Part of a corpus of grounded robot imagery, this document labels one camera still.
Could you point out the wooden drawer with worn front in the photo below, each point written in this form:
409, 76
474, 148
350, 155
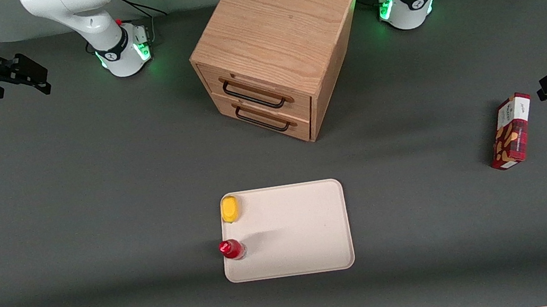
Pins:
299, 104

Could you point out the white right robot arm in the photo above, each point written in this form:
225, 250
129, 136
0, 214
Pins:
88, 19

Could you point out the wooden two-drawer cabinet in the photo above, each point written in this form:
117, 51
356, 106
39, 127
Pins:
281, 18

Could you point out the red snack box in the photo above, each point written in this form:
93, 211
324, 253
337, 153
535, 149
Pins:
511, 133

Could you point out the yellow toy fruit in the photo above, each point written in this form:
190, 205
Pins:
230, 209

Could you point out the small red bottle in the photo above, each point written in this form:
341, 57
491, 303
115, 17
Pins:
231, 249

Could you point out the beige plastic tray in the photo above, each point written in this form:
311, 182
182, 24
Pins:
300, 230

